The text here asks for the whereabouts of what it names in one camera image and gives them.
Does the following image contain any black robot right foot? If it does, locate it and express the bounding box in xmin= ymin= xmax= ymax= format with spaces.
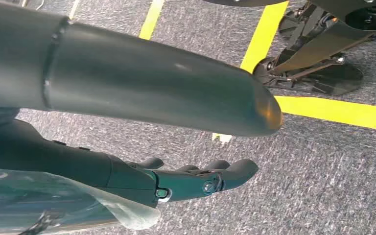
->
xmin=253 ymin=53 xmax=364 ymax=96

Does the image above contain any black robot foot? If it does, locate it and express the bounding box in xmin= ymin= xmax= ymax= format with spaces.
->
xmin=253 ymin=53 xmax=364 ymax=96
xmin=278 ymin=8 xmax=308 ymax=40

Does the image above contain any black robot left foot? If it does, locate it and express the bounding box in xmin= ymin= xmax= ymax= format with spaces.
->
xmin=278 ymin=8 xmax=308 ymax=40

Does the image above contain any clear plastic wrap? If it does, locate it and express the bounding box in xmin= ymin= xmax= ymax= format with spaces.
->
xmin=0 ymin=168 xmax=162 ymax=235

